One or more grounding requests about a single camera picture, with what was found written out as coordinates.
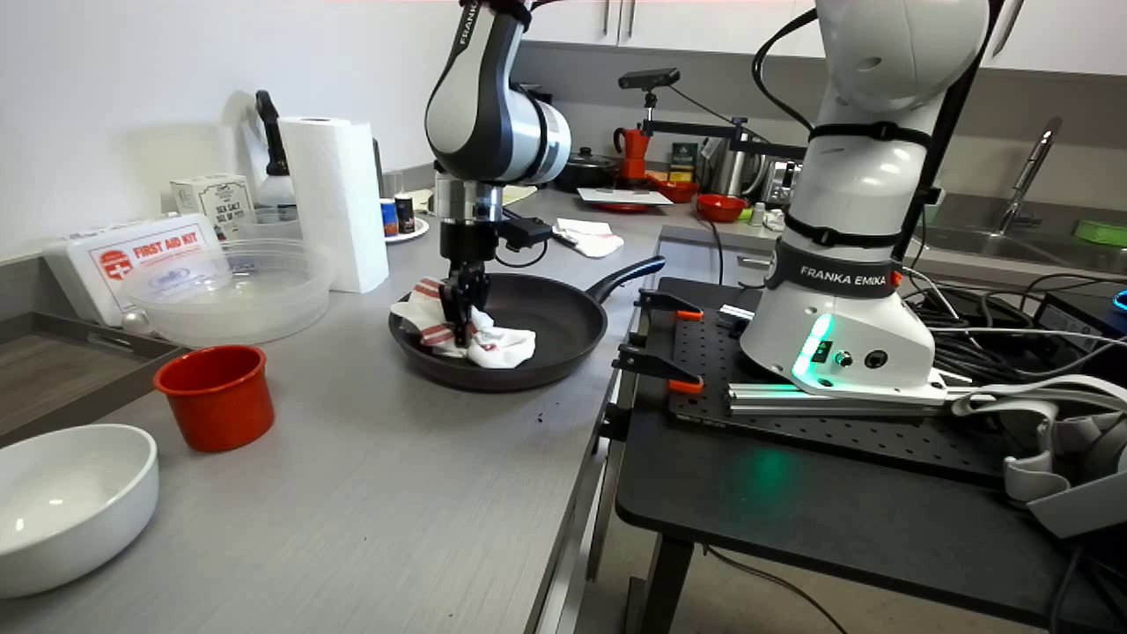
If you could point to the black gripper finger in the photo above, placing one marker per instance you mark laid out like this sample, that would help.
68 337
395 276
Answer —
476 309
455 304

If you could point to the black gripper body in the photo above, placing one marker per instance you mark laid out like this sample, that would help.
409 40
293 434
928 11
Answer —
471 243

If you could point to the white towel red stripes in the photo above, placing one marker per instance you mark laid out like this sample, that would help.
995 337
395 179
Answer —
504 347

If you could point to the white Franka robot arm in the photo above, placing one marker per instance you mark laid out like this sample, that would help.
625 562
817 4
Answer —
858 235

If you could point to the dark nonstick frying pan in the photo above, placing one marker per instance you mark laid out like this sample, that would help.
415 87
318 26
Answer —
565 317

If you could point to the white paper towel roll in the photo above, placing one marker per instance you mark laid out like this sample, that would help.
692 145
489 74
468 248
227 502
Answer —
339 198

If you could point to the white round plate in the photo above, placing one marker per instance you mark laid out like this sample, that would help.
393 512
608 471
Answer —
415 235

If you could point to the dark red spice jar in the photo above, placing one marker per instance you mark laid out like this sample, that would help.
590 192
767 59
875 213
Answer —
404 213

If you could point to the blue spice jar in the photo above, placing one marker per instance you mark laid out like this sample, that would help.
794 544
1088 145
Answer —
389 218

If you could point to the crumpled white napkin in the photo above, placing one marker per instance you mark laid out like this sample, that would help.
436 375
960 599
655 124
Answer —
585 238

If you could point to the white plate red rim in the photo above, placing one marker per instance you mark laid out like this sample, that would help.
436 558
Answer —
621 198

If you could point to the red kettle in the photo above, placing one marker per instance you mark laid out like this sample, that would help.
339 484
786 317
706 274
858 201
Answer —
635 157

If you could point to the black clamp orange tip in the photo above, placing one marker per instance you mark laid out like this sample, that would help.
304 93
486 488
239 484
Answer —
656 367
670 309

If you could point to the spray bottle black trigger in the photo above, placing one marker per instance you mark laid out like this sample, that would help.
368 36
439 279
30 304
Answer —
278 194

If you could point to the clear plastic container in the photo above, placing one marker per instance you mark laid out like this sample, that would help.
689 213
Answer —
251 293

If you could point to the black perforated breadboard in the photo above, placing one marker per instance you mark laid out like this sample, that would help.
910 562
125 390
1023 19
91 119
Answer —
716 355

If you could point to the small red bowl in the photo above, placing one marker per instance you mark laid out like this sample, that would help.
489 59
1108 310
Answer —
719 208

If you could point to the red plastic cup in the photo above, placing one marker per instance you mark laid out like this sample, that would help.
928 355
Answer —
217 398

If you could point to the white patterned box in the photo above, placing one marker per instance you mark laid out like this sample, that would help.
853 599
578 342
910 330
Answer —
213 207

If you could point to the steel kettle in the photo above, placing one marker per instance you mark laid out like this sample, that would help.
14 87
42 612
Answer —
739 172

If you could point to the white upper cabinet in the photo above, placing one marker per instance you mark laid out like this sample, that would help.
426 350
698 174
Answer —
692 24

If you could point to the white first aid kit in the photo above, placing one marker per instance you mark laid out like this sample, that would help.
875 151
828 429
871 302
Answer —
144 266

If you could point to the dark brown tray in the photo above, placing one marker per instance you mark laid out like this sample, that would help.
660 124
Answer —
58 375

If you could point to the black robot table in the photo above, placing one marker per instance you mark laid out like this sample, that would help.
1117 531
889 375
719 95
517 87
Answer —
822 517

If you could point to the white ceramic bowl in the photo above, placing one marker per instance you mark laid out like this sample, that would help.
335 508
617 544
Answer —
64 506

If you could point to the steel sink faucet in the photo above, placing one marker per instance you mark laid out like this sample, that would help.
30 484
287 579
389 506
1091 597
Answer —
1023 179

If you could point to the grey controller device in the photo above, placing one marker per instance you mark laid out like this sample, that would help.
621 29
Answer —
1075 479

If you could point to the green sponge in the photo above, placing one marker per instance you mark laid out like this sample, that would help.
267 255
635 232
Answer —
1105 235

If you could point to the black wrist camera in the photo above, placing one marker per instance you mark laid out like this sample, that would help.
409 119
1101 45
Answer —
527 232

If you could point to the aluminium rail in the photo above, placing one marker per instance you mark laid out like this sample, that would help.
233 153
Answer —
848 398

